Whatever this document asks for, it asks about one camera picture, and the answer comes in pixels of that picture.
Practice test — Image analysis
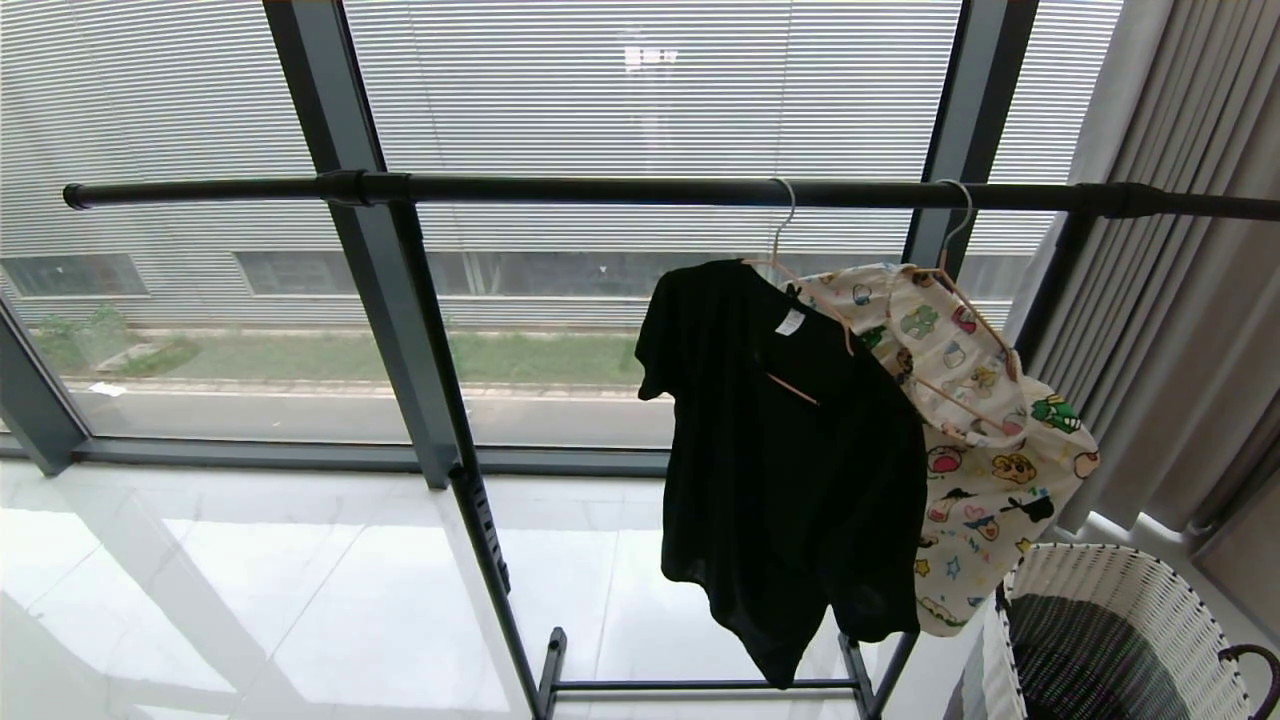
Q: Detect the black garment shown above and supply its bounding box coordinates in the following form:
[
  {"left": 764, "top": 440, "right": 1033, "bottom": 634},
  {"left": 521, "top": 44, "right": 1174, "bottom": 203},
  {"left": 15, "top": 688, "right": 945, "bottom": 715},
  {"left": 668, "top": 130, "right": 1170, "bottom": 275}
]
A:
[{"left": 635, "top": 260, "right": 929, "bottom": 691}]

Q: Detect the pink clothes hanger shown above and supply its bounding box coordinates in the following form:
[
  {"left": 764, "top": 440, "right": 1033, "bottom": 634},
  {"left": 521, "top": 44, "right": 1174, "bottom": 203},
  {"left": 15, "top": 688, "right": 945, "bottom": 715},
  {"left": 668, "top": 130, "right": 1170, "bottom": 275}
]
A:
[
  {"left": 900, "top": 178, "right": 1023, "bottom": 446},
  {"left": 740, "top": 178, "right": 856, "bottom": 406}
]

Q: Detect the cream printed garment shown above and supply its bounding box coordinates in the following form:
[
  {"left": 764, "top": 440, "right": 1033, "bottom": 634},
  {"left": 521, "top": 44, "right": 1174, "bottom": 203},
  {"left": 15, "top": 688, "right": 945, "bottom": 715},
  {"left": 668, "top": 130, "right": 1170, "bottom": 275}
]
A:
[{"left": 795, "top": 262, "right": 1101, "bottom": 639}]

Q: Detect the black clothes rack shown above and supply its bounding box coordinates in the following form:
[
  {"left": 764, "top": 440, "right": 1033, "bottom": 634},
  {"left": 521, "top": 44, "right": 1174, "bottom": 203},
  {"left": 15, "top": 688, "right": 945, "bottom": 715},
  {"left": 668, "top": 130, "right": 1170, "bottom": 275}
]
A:
[{"left": 62, "top": 170, "right": 1280, "bottom": 720}]

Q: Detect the white laundry basket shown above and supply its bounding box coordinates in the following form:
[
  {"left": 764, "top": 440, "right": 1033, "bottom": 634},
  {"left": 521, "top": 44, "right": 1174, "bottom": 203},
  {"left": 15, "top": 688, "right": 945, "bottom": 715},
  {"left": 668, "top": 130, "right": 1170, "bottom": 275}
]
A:
[{"left": 982, "top": 543, "right": 1280, "bottom": 720}]

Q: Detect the window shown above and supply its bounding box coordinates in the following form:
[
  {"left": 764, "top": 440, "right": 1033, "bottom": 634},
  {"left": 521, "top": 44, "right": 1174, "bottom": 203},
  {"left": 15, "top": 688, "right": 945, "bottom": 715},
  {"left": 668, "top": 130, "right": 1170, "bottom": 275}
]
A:
[{"left": 0, "top": 0, "right": 1126, "bottom": 491}]

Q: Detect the beige curtain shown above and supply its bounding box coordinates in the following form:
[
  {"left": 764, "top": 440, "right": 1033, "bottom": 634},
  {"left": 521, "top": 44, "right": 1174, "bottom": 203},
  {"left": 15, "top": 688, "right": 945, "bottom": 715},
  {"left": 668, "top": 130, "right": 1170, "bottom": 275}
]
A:
[{"left": 1005, "top": 0, "right": 1280, "bottom": 561}]

